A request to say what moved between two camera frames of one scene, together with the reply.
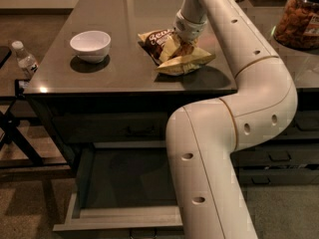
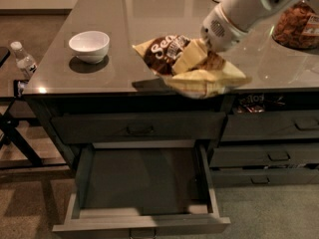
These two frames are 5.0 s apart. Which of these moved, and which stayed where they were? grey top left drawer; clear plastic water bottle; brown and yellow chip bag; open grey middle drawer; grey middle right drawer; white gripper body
Moved: white gripper body; brown and yellow chip bag
Stayed: open grey middle drawer; grey top left drawer; clear plastic water bottle; grey middle right drawer
